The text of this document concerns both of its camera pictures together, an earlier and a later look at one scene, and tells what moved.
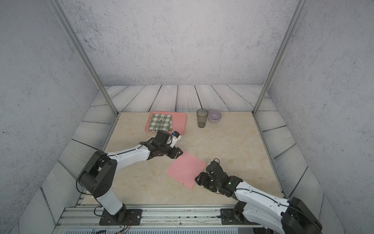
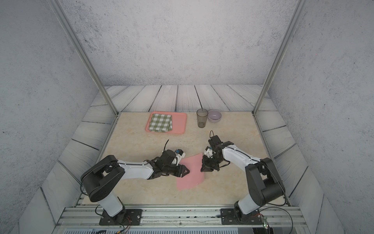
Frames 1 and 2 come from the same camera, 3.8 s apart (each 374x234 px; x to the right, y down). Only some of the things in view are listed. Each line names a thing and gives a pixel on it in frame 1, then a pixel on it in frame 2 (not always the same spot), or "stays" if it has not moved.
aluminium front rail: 85,220 stays
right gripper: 203,176 -> 207,168
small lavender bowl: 214,115 stays
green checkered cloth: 166,124 stays
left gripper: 175,154 -> 181,171
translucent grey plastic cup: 202,114 stays
